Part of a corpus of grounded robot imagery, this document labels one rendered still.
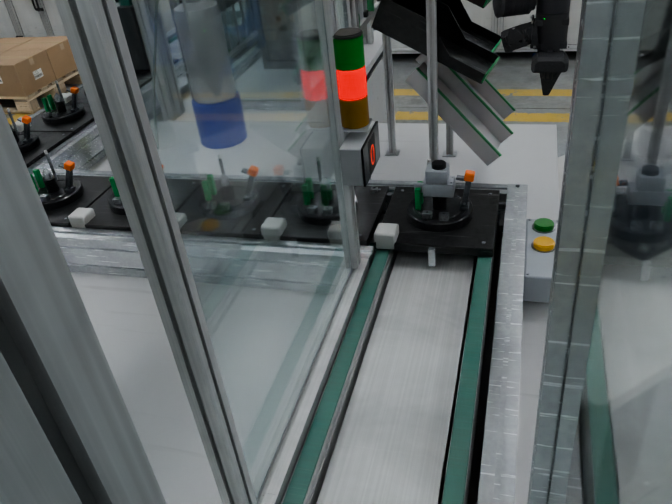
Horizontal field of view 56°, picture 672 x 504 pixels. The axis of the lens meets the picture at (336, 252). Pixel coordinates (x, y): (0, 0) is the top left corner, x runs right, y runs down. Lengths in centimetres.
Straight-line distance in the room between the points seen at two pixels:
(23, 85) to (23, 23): 176
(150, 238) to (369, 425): 54
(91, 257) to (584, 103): 136
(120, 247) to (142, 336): 25
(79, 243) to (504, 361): 100
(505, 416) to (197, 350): 50
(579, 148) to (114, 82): 33
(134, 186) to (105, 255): 102
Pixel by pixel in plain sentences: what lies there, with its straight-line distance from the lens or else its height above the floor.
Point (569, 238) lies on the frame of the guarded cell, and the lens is 40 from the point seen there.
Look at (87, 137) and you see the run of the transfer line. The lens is 219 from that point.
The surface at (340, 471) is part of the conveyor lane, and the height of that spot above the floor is 92.
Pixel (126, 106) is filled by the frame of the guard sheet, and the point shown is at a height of 152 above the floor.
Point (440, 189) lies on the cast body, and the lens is 133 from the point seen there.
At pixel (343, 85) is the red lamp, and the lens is 106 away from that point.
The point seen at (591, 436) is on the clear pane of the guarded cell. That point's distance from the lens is 32.
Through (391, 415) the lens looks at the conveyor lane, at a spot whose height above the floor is 92.
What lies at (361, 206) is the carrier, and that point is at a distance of 144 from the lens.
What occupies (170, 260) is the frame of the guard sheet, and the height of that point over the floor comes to 138.
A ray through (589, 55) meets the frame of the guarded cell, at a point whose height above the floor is 158.
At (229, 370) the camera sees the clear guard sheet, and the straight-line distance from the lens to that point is 75.
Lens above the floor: 168
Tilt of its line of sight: 34 degrees down
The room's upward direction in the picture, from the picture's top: 7 degrees counter-clockwise
